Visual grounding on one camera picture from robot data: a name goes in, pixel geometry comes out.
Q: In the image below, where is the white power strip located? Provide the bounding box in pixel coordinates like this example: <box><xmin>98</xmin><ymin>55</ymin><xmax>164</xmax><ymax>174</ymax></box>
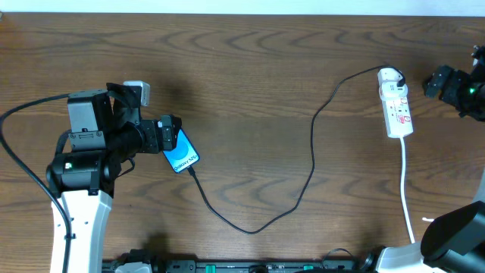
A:
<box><xmin>377</xmin><ymin>67</ymin><xmax>413</xmax><ymax>139</ymax></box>

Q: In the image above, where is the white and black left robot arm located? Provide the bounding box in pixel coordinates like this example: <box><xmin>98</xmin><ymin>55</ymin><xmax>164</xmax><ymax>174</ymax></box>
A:
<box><xmin>46</xmin><ymin>86</ymin><xmax>182</xmax><ymax>272</ymax></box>

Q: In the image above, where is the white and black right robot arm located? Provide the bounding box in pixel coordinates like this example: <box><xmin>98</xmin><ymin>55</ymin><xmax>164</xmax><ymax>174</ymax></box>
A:
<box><xmin>365</xmin><ymin>46</ymin><xmax>484</xmax><ymax>272</ymax></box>

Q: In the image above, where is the blue smartphone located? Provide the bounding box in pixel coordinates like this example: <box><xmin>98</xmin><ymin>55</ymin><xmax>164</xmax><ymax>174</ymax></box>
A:
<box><xmin>163</xmin><ymin>129</ymin><xmax>200</xmax><ymax>173</ymax></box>

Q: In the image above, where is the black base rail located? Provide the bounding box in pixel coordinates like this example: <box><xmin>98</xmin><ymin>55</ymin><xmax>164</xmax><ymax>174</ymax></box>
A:
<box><xmin>154</xmin><ymin>260</ymin><xmax>361</xmax><ymax>273</ymax></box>

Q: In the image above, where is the black charger cable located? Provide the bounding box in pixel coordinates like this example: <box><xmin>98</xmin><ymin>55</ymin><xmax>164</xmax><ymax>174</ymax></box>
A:
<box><xmin>186</xmin><ymin>64</ymin><xmax>407</xmax><ymax>235</ymax></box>

